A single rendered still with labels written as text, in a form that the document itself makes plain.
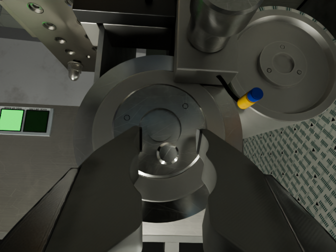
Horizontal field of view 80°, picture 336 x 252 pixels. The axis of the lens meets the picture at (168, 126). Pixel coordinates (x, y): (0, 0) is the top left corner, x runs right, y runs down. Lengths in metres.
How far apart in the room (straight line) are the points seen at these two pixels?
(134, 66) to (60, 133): 0.40
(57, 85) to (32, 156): 1.73
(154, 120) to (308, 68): 0.17
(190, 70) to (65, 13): 0.31
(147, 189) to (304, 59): 0.20
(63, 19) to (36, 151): 0.31
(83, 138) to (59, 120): 0.39
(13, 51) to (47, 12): 2.15
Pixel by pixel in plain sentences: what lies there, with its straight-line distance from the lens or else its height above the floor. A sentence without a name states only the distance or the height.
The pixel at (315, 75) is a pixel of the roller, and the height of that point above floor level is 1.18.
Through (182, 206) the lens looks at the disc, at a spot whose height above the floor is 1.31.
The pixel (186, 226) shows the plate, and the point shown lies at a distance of 0.53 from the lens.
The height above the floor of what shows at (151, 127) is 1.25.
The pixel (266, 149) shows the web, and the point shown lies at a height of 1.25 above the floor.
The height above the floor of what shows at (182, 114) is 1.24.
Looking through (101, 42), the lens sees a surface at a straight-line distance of 0.22.
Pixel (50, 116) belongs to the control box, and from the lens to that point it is 0.58.
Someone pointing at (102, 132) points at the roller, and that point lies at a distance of 0.18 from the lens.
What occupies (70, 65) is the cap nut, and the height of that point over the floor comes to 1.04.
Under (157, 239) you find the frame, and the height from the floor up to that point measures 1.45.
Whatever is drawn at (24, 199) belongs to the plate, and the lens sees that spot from 0.60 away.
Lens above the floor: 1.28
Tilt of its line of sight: 11 degrees down
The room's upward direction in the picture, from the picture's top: 178 degrees counter-clockwise
